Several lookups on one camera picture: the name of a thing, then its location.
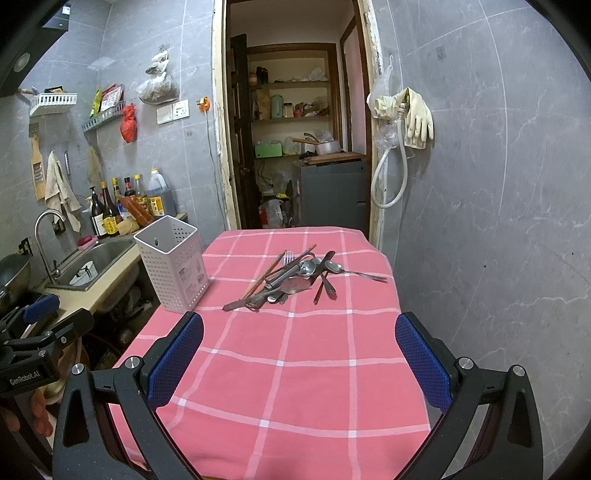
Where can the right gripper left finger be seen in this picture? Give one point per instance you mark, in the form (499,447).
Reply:
(108,427)

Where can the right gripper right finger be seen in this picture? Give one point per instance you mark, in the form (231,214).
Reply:
(509,444)

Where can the wooden chopstick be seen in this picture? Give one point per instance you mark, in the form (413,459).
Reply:
(264,275)
(307,255)

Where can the steel spoon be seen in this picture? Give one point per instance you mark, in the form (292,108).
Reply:
(289,286)

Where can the steel fork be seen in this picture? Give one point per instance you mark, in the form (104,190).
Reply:
(337,268)

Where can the dark handled knife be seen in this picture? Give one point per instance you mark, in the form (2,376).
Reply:
(325,285)

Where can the person's left hand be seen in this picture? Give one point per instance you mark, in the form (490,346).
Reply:
(40,416)

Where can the stainless steel sink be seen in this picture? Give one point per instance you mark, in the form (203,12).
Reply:
(86,267)

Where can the white perforated utensil holder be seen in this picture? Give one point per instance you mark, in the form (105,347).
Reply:
(171,252)

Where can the pink checkered tablecloth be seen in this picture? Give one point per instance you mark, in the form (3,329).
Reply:
(298,390)

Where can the dark soy sauce bottle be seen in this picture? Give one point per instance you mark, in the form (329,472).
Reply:
(110,214)

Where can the hanging beige towel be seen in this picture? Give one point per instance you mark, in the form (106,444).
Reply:
(58,193)

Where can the wooden grater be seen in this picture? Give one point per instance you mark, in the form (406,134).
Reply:
(37,168)

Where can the large oil jug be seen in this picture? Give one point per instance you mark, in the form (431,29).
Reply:
(159,195)

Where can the red plastic bag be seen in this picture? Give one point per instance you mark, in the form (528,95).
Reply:
(128,127)

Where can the green box on shelf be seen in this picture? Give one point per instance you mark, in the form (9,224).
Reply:
(268,150)

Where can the dark grey cabinet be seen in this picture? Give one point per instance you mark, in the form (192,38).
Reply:
(334,194)

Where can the hanging clear bag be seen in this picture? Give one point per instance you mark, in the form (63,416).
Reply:
(159,87)

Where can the metal pot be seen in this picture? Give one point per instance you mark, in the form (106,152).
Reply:
(328,147)

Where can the wooden cutting board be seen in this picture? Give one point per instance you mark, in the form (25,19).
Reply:
(334,158)

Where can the black range hood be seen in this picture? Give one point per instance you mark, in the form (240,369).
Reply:
(28,30)

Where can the yellow rubber gloves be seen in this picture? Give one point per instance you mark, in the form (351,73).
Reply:
(404,116)

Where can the white wall basket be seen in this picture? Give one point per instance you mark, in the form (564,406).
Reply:
(51,103)

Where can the grey wall shelf rack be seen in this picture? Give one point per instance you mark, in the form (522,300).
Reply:
(104,117)

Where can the white wall socket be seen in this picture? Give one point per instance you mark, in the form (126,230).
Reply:
(172,112)

